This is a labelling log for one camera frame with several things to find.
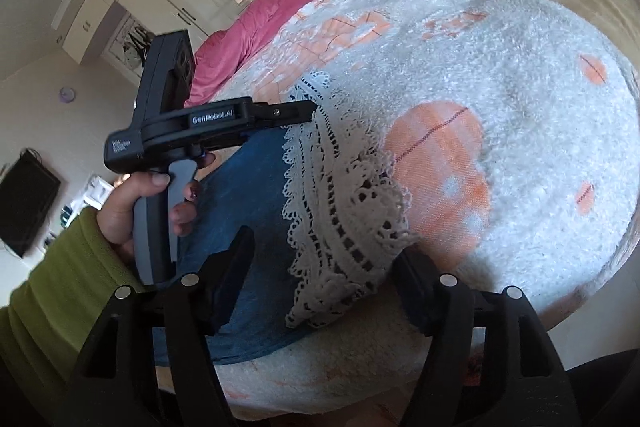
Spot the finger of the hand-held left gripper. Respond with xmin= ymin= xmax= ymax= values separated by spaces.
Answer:
xmin=251 ymin=100 xmax=319 ymax=128

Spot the person's left hand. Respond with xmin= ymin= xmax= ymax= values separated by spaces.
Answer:
xmin=95 ymin=152 xmax=217 ymax=260

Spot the white drawer cabinet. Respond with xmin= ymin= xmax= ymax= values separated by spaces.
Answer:
xmin=82 ymin=174 xmax=116 ymax=210

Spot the white door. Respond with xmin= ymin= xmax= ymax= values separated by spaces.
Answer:
xmin=102 ymin=2 xmax=158 ymax=80

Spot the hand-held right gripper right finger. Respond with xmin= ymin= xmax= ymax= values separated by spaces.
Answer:
xmin=390 ymin=247 xmax=568 ymax=427

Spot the white orange fleece blanket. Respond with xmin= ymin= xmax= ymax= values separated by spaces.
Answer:
xmin=155 ymin=0 xmax=640 ymax=418

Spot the blue garment with lace trim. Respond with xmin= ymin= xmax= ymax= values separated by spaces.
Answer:
xmin=150 ymin=69 xmax=421 ymax=368

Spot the person's green sleeved left forearm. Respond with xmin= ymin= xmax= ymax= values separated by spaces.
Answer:
xmin=0 ymin=207 xmax=148 ymax=408

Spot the black striped hanging bag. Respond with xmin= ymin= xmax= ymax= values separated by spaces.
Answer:
xmin=124 ymin=27 xmax=151 ymax=68

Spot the black flat television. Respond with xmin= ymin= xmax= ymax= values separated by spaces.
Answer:
xmin=0 ymin=149 xmax=62 ymax=258

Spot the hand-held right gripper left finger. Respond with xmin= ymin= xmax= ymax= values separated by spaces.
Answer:
xmin=65 ymin=226 xmax=256 ymax=427

